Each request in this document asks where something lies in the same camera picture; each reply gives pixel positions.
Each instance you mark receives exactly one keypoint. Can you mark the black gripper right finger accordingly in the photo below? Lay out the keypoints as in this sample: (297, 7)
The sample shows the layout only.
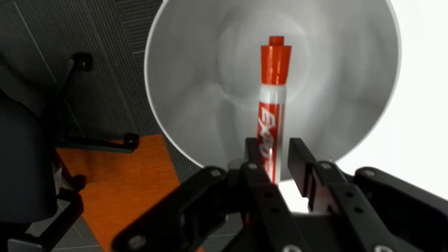
(345, 200)

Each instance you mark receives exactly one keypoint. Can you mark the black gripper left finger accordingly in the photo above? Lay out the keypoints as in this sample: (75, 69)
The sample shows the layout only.
(261, 200)

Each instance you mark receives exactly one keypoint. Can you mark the red white marker pen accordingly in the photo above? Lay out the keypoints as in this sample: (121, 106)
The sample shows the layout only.
(274, 102)

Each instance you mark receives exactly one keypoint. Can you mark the white round bowl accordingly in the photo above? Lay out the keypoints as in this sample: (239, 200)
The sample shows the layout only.
(327, 84)

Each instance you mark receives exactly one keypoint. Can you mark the black padded office chair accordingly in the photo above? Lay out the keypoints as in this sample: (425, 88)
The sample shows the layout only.
(23, 158)

